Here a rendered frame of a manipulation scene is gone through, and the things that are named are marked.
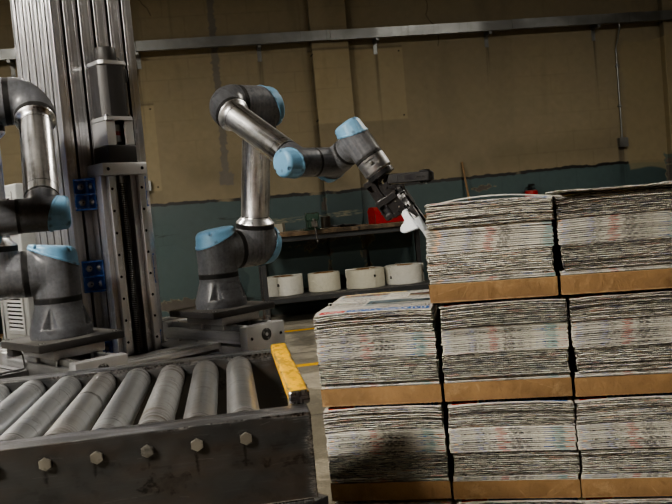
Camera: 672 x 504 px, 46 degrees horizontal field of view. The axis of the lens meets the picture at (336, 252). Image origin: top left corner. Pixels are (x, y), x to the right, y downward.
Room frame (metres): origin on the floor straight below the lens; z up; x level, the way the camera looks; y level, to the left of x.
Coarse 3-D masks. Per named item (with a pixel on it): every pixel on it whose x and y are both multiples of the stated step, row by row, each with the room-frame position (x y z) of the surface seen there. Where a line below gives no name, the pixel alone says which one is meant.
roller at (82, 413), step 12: (96, 384) 1.38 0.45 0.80; (108, 384) 1.43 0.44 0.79; (84, 396) 1.28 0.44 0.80; (96, 396) 1.31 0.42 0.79; (108, 396) 1.39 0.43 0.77; (72, 408) 1.20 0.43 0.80; (84, 408) 1.22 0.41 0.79; (96, 408) 1.27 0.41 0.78; (60, 420) 1.13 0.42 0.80; (72, 420) 1.14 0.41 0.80; (84, 420) 1.17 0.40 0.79; (48, 432) 1.07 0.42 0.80; (60, 432) 1.07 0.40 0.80
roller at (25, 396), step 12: (24, 384) 1.44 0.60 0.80; (36, 384) 1.45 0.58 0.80; (12, 396) 1.34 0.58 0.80; (24, 396) 1.36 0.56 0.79; (36, 396) 1.40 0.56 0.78; (0, 408) 1.25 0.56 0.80; (12, 408) 1.27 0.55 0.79; (24, 408) 1.32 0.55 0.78; (0, 420) 1.20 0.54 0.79; (12, 420) 1.24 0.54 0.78; (0, 432) 1.17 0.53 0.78
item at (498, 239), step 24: (432, 216) 1.78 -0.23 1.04; (456, 216) 1.77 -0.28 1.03; (480, 216) 1.76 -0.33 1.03; (504, 216) 1.75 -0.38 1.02; (528, 216) 1.74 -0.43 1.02; (552, 216) 1.73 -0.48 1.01; (432, 240) 1.79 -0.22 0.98; (456, 240) 1.78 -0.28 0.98; (480, 240) 1.77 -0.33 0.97; (504, 240) 1.76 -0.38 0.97; (528, 240) 1.75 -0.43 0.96; (552, 240) 1.74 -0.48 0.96; (432, 264) 1.79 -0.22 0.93; (456, 264) 1.78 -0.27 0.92; (480, 264) 1.77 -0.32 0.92; (504, 264) 1.76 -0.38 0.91; (528, 264) 1.75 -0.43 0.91; (552, 264) 1.74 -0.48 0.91
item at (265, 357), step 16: (240, 352) 1.57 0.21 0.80; (256, 352) 1.56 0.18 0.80; (96, 368) 1.54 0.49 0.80; (112, 368) 1.52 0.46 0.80; (128, 368) 1.51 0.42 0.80; (144, 368) 1.51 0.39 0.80; (160, 368) 1.51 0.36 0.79; (192, 368) 1.52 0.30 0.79; (224, 368) 1.53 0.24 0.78; (256, 368) 1.54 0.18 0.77; (272, 368) 1.54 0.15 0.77; (16, 384) 1.48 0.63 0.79; (48, 384) 1.49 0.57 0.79; (224, 384) 1.53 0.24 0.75; (256, 384) 1.54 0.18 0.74; (272, 384) 1.54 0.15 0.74; (144, 400) 1.51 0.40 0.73; (224, 400) 1.53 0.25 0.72; (272, 400) 1.54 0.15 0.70; (176, 416) 1.52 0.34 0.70
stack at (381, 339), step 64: (320, 320) 1.84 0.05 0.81; (384, 320) 1.81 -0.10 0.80; (448, 320) 1.79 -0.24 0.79; (512, 320) 1.76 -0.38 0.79; (576, 320) 1.73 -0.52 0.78; (640, 320) 1.71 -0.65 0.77; (384, 384) 1.82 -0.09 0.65; (384, 448) 1.82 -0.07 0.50; (448, 448) 1.85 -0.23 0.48; (512, 448) 1.76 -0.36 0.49; (576, 448) 1.74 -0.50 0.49; (640, 448) 1.71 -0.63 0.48
